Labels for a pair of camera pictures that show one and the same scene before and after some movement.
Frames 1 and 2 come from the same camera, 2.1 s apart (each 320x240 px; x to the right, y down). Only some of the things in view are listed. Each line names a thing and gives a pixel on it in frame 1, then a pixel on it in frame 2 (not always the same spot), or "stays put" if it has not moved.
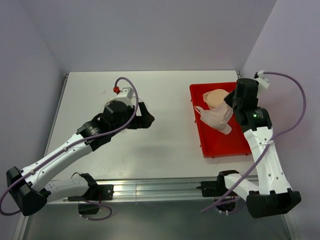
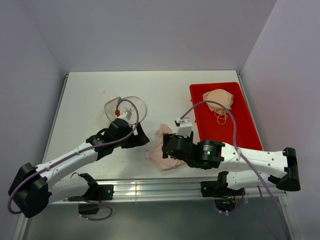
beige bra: x=214 y=97 stays put
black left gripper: x=142 y=121 -> x=137 y=139
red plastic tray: x=214 y=143 stays put
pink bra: x=217 y=118 -> x=155 y=154
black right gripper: x=228 y=98 -> x=189 y=139
